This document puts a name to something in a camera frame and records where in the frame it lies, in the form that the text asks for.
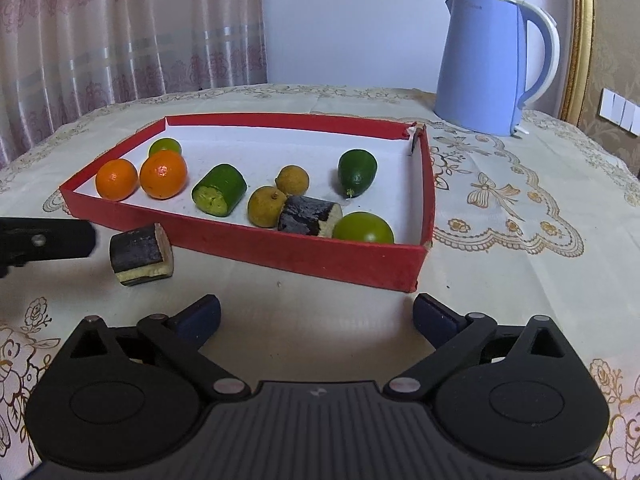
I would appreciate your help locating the red cardboard box tray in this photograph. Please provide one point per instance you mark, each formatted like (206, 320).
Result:
(300, 255)

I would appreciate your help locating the blue electric kettle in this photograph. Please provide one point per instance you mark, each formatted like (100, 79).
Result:
(480, 70)

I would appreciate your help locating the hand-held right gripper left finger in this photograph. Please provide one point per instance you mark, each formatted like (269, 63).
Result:
(200, 317)

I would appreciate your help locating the gold moulding strip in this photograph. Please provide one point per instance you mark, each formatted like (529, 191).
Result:
(582, 35)

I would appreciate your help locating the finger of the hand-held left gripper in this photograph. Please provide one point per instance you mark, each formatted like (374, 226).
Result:
(55, 240)

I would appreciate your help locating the white wall light switch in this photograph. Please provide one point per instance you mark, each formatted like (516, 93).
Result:
(620, 110)

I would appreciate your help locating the orange mandarin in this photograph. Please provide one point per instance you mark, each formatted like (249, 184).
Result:
(163, 174)
(116, 179)

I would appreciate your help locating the brown longan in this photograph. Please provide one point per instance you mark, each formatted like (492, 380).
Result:
(265, 206)
(292, 179)

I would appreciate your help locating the small green lime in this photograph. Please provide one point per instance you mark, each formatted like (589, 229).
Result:
(165, 146)

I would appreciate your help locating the pink patterned curtain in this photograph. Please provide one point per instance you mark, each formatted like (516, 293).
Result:
(100, 50)

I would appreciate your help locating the cut green cucumber chunk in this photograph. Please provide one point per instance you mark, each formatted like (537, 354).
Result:
(222, 185)

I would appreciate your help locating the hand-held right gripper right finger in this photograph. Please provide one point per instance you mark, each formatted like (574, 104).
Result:
(435, 317)

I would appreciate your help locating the large green lime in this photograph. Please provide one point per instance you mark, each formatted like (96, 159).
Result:
(362, 228)

